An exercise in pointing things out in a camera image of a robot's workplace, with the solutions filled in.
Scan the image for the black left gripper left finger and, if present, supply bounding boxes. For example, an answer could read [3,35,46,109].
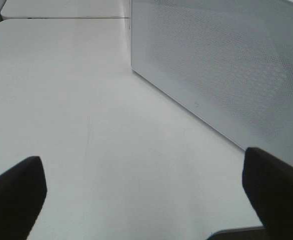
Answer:
[0,156,48,240]

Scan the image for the white microwave door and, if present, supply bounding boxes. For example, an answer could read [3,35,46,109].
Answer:
[131,0,293,166]

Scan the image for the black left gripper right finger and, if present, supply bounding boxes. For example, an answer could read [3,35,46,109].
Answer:
[242,147,293,240]

